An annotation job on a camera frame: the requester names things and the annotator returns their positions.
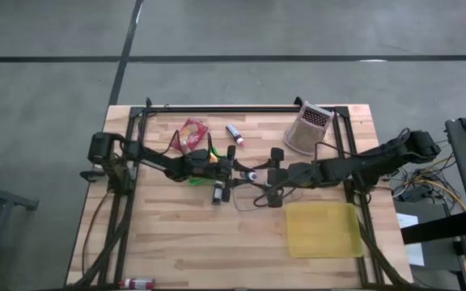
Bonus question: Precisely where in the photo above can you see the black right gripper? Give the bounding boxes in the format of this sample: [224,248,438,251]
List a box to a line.
[252,147,307,208]

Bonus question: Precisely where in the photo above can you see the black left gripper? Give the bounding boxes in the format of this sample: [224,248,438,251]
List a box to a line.
[184,145,254,203]

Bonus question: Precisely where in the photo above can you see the black-capped food colouring bottle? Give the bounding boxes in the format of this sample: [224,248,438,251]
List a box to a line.
[211,179,224,206]

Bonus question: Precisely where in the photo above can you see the pink food colouring bottle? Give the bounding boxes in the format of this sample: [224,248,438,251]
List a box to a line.
[225,123,245,146]

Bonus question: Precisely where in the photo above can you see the red food colouring bottle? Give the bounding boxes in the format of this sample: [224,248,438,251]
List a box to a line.
[118,276,156,290]

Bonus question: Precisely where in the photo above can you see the green plastic basket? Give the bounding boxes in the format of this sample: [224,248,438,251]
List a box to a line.
[187,145,222,187]

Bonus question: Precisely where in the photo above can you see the metal box grater pink trim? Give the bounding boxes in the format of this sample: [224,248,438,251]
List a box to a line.
[283,100,336,157]

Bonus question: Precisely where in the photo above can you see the red snack bag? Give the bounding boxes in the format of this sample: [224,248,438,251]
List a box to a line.
[177,117,210,154]

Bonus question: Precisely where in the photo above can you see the yellow plastic tub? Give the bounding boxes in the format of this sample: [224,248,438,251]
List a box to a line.
[285,201,364,259]

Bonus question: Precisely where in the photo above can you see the white paper sheet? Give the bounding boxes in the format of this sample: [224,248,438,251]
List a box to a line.
[396,213,425,267]

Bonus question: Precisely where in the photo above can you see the grey metal stand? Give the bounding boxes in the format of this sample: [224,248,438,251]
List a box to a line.
[0,177,40,291]

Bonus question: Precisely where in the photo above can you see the black aluminium table frame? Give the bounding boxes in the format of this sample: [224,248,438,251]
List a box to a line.
[65,96,414,291]

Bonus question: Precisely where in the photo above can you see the floor cable bundle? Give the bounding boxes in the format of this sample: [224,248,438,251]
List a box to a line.
[390,159,466,213]

